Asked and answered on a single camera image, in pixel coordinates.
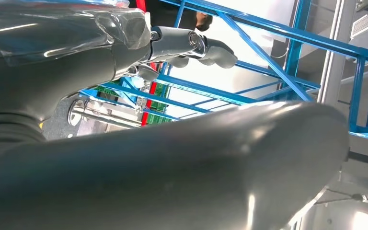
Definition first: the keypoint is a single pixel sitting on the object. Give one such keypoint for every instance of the chrome barrier post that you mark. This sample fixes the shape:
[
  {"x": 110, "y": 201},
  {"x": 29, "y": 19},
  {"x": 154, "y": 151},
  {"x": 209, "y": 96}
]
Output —
[{"x": 107, "y": 116}]

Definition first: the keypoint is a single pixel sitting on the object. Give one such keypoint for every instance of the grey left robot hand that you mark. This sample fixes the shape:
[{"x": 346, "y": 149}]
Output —
[{"x": 44, "y": 47}]

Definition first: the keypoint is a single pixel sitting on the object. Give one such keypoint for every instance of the person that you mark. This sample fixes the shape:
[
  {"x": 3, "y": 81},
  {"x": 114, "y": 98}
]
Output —
[{"x": 203, "y": 21}]

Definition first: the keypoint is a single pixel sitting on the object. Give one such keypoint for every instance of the green plastic crate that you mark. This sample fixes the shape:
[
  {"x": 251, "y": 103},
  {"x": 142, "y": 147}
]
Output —
[
  {"x": 107, "y": 89},
  {"x": 158, "y": 108}
]

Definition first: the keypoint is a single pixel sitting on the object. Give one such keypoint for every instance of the blue steel shelving rack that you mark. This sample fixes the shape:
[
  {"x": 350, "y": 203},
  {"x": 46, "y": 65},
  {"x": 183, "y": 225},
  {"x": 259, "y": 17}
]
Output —
[{"x": 357, "y": 95}]

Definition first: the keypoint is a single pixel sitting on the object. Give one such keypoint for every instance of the aluminium profile frame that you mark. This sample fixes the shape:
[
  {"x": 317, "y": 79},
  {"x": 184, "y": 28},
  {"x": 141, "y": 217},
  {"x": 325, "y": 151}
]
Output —
[{"x": 336, "y": 63}]

